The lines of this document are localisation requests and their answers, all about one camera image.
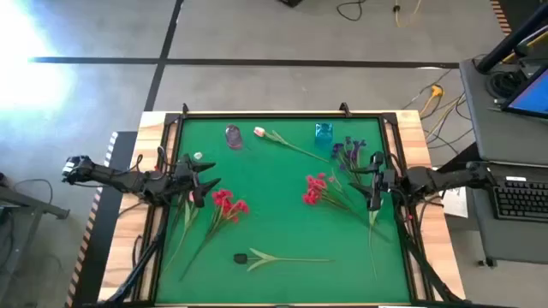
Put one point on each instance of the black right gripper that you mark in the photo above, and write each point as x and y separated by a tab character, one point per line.
379	179

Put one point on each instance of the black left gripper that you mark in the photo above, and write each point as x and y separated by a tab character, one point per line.
186	175

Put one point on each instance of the red artificial flower bunch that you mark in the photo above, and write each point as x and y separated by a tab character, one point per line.
314	188
227	205

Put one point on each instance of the black artificial tulip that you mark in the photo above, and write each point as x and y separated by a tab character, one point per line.
373	218
240	258

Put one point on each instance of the pink artificial tulip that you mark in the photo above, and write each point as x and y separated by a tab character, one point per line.
187	216
259	132

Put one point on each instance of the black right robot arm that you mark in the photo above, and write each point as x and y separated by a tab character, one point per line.
445	177

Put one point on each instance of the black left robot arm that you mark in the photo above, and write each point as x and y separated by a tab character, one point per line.
124	179

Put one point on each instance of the pink glass vase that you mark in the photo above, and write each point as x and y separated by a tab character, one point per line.
234	137

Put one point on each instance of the blue glass vase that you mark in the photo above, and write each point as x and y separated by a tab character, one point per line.
323	134

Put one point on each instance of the small white scrap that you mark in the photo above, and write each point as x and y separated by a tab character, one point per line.
198	155

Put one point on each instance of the green table mat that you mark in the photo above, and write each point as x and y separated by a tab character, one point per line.
282	214

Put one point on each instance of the white paper sheet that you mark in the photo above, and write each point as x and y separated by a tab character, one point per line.
456	203

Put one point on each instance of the black floor plate striped edge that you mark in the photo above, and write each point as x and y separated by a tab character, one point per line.
98	222

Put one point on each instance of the grey desk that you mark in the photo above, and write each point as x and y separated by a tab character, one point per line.
492	128

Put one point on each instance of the black computer keyboard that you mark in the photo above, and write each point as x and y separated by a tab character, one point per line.
522	199

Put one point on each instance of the grey metal stand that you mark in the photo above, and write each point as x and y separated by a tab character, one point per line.
43	206

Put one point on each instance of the computer monitor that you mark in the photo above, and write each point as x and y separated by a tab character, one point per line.
535	96

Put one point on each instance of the black floor object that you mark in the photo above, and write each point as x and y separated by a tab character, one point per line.
291	2

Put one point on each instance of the black frame clamp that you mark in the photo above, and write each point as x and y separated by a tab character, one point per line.
345	109
185	109

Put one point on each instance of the black metal table frame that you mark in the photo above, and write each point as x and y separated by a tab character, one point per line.
282	114

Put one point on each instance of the black rig post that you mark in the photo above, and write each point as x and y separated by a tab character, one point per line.
509	43

